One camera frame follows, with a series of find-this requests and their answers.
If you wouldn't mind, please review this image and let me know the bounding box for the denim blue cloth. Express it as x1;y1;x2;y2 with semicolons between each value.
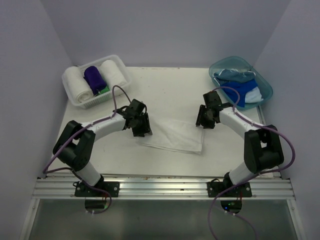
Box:
213;69;256;85

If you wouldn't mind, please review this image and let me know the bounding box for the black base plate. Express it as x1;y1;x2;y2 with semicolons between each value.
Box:
72;181;120;198
206;178;253;198

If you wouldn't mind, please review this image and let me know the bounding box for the green rolled towel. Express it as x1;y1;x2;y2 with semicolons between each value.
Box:
98;86;110;95

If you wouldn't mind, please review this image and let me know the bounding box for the aluminium rail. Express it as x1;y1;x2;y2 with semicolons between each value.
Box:
31;173;295;200

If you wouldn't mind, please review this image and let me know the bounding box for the white plastic basket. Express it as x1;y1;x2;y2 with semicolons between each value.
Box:
61;55;132;109

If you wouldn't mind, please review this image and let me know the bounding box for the light blue towel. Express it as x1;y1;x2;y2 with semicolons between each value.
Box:
245;91;264;104

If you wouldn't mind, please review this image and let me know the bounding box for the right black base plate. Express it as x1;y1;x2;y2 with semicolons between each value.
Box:
206;178;253;198

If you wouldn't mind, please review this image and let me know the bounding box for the teal plastic bin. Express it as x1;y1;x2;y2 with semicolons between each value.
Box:
208;56;273;110

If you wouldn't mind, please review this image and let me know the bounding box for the purple towel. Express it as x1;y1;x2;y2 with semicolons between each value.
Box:
84;66;107;95

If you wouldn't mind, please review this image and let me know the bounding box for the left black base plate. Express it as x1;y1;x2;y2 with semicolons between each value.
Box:
72;181;120;198

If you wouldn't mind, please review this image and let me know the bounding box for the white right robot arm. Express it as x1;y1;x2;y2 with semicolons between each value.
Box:
195;91;284;197

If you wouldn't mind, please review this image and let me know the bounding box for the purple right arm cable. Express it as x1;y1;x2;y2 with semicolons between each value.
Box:
207;86;297;240

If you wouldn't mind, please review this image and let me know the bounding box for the large white rolled towel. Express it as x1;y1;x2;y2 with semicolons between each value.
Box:
62;66;94;104

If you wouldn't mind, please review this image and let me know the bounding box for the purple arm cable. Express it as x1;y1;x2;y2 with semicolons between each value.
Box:
42;85;132;201
207;86;297;240

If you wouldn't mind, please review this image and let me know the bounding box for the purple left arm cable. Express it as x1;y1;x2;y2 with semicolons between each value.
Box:
42;85;132;201

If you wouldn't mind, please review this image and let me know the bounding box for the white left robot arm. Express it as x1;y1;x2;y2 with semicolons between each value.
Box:
52;99;152;197

